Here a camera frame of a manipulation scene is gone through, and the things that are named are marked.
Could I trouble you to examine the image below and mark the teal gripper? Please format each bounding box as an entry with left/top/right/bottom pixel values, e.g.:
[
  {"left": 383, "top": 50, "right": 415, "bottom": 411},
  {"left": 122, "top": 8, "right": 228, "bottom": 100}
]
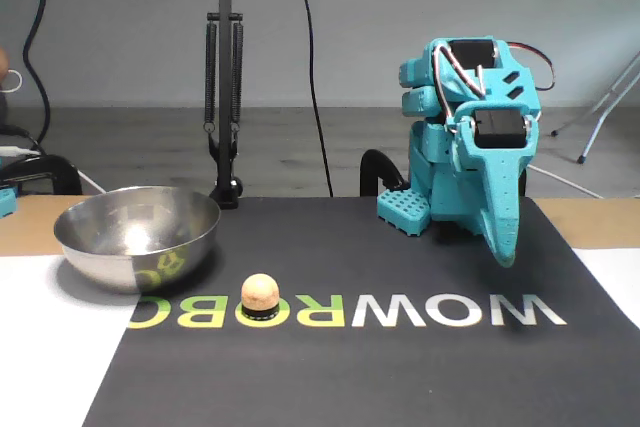
[{"left": 444, "top": 99, "right": 544, "bottom": 269}]

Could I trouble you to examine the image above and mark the cork ball with black band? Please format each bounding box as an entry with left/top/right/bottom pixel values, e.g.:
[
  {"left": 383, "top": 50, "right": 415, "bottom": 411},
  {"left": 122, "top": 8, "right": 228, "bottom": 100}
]
[{"left": 240, "top": 273, "right": 281, "bottom": 322}]

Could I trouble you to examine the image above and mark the teal robot base piece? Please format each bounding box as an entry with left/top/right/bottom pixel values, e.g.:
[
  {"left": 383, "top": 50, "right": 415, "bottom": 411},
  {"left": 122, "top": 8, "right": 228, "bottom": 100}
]
[{"left": 0, "top": 185, "right": 19, "bottom": 221}]

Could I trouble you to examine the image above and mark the metal bowl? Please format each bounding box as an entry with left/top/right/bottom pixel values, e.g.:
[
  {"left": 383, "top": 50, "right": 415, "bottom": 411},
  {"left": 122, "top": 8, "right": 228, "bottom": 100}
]
[{"left": 53, "top": 185, "right": 222, "bottom": 296}]

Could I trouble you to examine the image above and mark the white tripod leg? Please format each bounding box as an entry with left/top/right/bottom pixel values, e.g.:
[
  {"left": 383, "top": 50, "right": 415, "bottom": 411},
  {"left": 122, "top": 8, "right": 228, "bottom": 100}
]
[{"left": 549, "top": 50, "right": 640, "bottom": 165}]

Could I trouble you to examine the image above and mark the white paper sheet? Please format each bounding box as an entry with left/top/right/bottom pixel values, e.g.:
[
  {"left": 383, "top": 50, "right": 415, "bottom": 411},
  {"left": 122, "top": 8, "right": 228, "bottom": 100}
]
[
  {"left": 569, "top": 245, "right": 640, "bottom": 343},
  {"left": 0, "top": 252, "right": 146, "bottom": 427}
]

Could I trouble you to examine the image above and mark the black WOWROBO mat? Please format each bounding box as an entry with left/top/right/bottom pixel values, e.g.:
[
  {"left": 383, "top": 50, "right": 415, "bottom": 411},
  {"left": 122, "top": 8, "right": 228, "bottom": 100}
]
[{"left": 82, "top": 195, "right": 640, "bottom": 427}]

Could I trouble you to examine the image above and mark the seated person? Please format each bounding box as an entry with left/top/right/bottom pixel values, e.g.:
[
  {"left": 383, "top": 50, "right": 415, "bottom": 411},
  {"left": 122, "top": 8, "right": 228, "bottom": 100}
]
[{"left": 0, "top": 46, "right": 9, "bottom": 121}]

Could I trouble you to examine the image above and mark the red white black servo cable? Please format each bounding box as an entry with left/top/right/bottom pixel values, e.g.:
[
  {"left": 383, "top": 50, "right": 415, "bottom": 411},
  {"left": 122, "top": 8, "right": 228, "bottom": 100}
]
[
  {"left": 507, "top": 41, "right": 557, "bottom": 94},
  {"left": 432, "top": 43, "right": 489, "bottom": 121}
]

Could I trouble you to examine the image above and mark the thin black hanging cable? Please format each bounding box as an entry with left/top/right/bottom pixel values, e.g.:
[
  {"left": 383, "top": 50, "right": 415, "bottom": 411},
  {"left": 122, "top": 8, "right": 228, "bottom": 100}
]
[{"left": 293, "top": 0, "right": 335, "bottom": 197}]

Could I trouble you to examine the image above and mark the thick black hanging cable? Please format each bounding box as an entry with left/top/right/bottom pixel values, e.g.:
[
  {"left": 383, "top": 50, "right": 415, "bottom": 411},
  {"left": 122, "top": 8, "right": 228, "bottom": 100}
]
[{"left": 22, "top": 0, "right": 55, "bottom": 154}]

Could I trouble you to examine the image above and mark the white cable loop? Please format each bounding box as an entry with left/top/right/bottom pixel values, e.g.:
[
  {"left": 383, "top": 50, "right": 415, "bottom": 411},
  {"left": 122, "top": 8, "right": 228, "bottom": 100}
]
[{"left": 0, "top": 69, "right": 24, "bottom": 94}]

